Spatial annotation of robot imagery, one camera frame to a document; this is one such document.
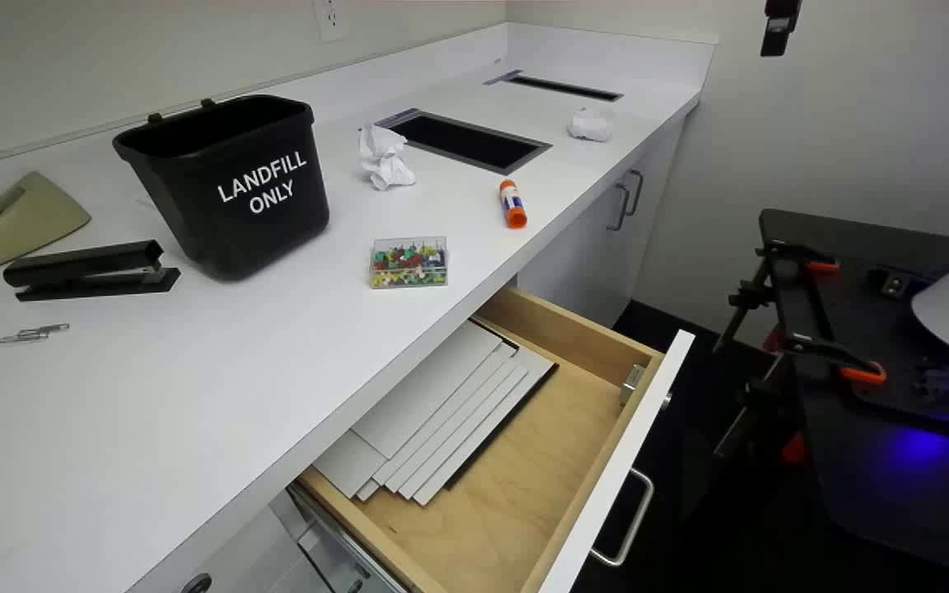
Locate black robot table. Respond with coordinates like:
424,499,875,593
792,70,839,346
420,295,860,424
753,207,949,587

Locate small white paper ball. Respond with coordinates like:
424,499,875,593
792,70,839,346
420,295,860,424
564,105,616,145

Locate orange glue stick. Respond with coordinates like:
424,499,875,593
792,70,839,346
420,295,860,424
495,178,529,233

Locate metal cabinet door handle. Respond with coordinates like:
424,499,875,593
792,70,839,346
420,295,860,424
624,164,649,222
607,178,633,233

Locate black stapler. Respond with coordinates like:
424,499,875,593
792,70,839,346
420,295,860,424
0,238,184,306

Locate crumpled white paper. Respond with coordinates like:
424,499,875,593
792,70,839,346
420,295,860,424
355,121,420,194

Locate black landfill only bin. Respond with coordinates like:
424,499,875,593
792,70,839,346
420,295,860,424
108,93,332,282

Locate white base cabinet doors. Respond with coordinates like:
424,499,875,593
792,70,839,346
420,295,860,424
516,107,708,331

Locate metal open drawer handle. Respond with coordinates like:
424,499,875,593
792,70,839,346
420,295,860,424
585,464,660,570

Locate open wooden drawer white front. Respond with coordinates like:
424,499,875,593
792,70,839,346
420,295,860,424
286,282,697,593

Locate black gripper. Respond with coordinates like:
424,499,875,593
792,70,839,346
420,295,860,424
759,0,804,60

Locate white wall outlet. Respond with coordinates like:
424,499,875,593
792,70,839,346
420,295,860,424
310,0,346,42

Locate black clamp orange tips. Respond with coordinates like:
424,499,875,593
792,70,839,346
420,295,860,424
785,329,894,393
717,239,845,356

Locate small black connector box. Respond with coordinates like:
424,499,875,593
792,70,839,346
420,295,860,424
881,266,917,304

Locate clear box of coloured pushpins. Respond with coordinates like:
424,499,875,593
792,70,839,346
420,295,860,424
366,233,451,292

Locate red clamp tip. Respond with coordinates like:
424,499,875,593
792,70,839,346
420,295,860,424
776,428,812,470

